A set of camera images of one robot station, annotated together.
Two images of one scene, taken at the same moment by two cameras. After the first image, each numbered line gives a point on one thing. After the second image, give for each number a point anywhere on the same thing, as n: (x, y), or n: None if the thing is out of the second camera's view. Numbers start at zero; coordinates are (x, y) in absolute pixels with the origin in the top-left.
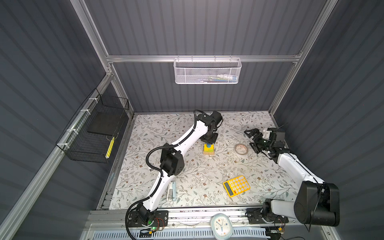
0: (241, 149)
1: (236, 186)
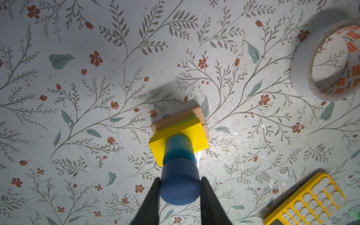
0: (325, 59)
1: (312, 205)
